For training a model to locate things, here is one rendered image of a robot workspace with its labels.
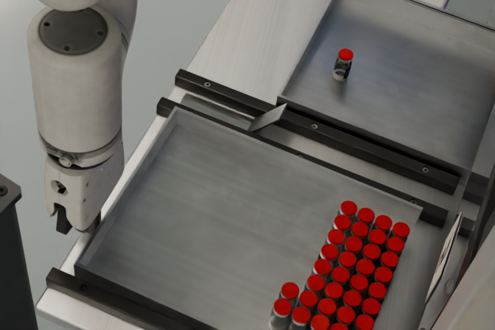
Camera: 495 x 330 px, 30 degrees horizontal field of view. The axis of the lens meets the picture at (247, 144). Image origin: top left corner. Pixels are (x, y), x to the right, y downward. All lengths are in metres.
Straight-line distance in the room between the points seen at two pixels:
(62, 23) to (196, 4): 1.79
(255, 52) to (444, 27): 0.29
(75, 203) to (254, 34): 0.47
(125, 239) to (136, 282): 0.06
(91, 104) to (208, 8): 1.77
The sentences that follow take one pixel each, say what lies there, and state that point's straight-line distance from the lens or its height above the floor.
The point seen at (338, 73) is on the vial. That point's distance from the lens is 1.29.
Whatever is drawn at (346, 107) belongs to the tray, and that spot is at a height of 0.88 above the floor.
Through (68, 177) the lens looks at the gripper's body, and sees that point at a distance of 0.95.
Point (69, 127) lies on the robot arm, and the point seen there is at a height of 1.15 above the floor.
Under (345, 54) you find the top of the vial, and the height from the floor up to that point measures 0.93.
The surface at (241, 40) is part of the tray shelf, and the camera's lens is 1.33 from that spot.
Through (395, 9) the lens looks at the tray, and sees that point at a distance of 1.41.
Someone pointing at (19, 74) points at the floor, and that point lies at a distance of 2.45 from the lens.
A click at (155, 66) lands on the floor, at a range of 2.46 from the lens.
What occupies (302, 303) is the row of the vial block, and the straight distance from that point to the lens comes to 1.05.
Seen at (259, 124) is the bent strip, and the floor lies 0.90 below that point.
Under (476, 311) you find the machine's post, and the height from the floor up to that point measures 1.26.
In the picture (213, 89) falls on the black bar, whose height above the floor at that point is 0.90.
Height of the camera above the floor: 1.85
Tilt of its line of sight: 53 degrees down
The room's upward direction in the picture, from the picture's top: 10 degrees clockwise
